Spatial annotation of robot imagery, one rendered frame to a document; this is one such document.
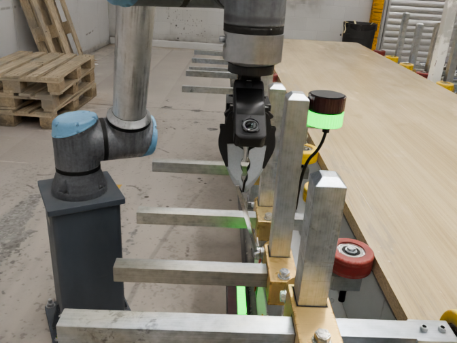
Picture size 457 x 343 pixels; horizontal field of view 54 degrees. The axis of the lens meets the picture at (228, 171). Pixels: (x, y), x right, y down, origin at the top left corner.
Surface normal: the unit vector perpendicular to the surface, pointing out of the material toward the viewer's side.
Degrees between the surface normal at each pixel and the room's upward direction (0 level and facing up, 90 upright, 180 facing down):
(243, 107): 32
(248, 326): 0
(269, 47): 90
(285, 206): 90
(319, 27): 90
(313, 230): 90
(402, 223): 0
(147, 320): 0
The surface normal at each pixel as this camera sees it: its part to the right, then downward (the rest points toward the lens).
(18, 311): 0.06, -0.91
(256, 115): 0.08, -0.57
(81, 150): 0.41, 0.39
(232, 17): -0.75, 0.23
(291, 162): 0.01, 0.40
